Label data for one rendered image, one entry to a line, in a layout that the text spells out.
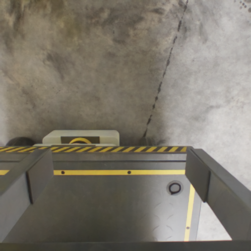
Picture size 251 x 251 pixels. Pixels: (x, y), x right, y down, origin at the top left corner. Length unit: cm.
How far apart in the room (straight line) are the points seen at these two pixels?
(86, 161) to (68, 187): 8
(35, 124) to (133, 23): 55
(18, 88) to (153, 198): 64
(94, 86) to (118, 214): 46
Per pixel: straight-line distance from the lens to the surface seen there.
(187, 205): 53
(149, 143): 62
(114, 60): 71
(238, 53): 84
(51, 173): 17
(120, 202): 49
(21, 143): 73
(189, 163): 16
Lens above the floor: 71
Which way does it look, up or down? 75 degrees down
